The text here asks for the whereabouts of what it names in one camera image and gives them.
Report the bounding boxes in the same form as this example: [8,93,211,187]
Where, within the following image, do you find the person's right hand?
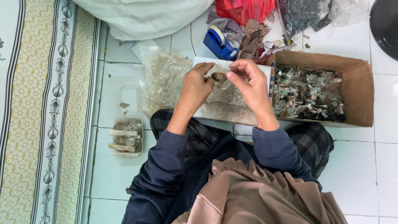
[226,59,272,110]

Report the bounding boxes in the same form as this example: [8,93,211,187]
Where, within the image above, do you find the round brown button badge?
[211,72,228,83]

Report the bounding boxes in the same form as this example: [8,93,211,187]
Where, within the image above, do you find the dark plaid trousers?
[150,108,335,181]

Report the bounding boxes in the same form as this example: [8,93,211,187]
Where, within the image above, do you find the navy long sleeve shirt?
[121,126,324,224]

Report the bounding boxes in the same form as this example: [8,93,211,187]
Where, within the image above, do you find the brown cardboard box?
[265,51,375,128]

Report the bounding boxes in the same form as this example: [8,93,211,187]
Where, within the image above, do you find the heap of clear plastic pouches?
[131,40,194,119]

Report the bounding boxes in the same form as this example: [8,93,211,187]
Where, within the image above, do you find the heap of metal keychain parts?
[272,64,347,122]

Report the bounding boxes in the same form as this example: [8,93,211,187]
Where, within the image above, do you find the black round object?
[369,0,398,62]

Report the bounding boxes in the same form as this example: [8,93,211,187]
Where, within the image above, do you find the clear plastic container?
[108,117,144,159]

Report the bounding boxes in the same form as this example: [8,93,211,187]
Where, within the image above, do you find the brown patterned fabric scraps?
[238,19,271,58]

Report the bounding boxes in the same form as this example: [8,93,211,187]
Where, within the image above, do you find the large white sack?
[72,0,215,42]

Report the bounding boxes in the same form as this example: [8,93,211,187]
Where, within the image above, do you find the beige headscarf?
[171,157,348,224]

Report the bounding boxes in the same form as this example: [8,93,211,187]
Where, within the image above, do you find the clear tape roll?
[207,25,226,47]

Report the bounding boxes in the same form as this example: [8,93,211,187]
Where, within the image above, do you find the clear bag of dark fabric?
[276,0,371,40]

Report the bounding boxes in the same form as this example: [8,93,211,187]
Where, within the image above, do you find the white foam board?
[192,56,273,126]

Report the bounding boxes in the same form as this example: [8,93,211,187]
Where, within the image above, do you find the person's left hand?
[181,62,216,108]

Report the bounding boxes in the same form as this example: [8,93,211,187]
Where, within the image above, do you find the red plastic bag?
[216,0,277,27]

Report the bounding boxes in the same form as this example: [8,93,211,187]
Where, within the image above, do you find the small clear plastic pouch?
[206,63,233,104]

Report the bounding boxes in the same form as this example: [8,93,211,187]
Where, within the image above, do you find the striped fabric strip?
[268,61,276,99]

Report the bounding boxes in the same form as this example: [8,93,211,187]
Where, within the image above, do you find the yellow white patterned mat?
[0,0,101,224]

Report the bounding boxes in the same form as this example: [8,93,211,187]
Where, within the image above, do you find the clear plastic lid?
[120,84,141,120]

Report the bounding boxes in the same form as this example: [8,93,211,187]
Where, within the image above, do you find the blue tape dispenser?
[203,25,240,61]

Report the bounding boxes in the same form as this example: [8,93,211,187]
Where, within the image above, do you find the grey patterned fabric scraps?
[206,11,245,41]

